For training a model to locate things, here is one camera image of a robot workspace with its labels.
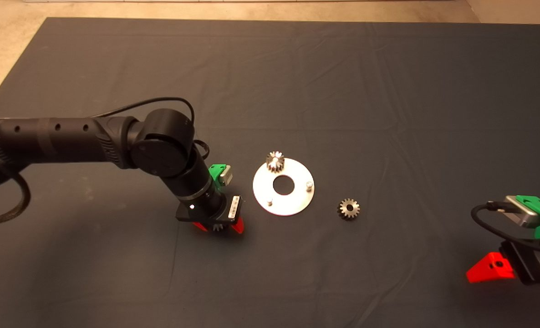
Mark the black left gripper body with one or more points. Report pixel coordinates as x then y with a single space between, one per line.
206 207

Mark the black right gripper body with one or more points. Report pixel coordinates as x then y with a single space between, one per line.
536 269

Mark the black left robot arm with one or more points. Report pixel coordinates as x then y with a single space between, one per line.
69 141

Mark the small steel gear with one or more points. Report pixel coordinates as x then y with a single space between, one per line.
217 228
354 214
279 167

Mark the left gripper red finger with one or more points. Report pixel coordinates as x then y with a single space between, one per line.
201 226
238 225

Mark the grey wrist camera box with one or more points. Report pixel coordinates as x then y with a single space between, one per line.
225 175
522 213

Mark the dark grey table cloth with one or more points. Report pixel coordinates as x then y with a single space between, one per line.
388 114

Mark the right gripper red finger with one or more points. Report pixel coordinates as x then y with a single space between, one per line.
491 271

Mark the round metal carrier plate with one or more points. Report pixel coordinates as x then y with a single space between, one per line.
292 202

